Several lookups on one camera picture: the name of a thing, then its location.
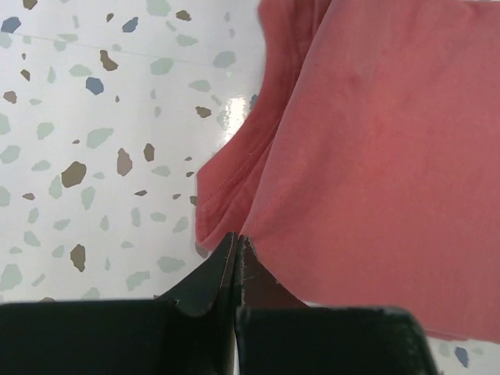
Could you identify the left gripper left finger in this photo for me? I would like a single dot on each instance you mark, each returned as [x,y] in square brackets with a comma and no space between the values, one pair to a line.
[186,330]

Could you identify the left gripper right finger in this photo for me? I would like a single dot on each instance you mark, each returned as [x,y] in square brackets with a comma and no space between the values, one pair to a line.
[279,334]

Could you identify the salmon pink t shirt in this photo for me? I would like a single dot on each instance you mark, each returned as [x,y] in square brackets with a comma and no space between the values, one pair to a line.
[367,172]

